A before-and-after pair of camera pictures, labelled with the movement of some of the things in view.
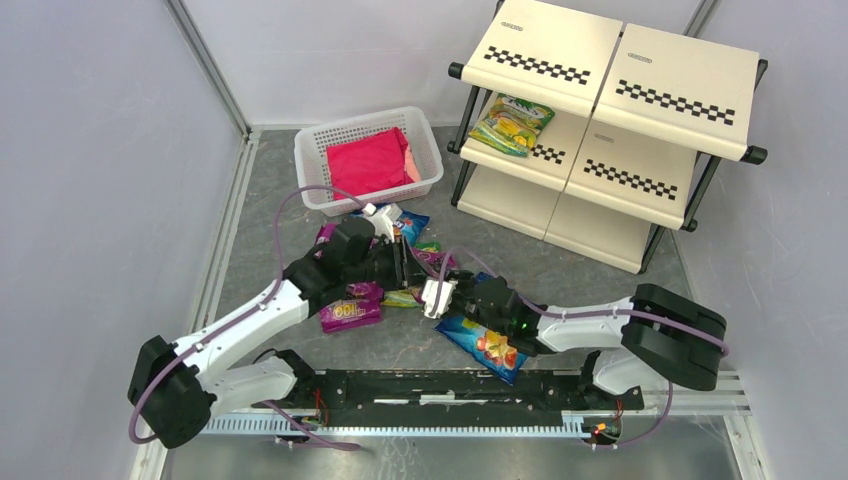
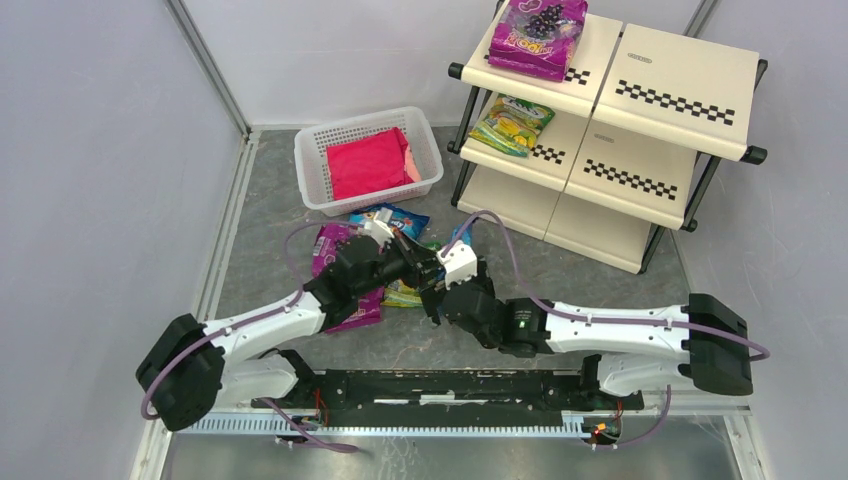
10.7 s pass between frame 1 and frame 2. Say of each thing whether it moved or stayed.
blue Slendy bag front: moved
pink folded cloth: stayed
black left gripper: stayed
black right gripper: stayed
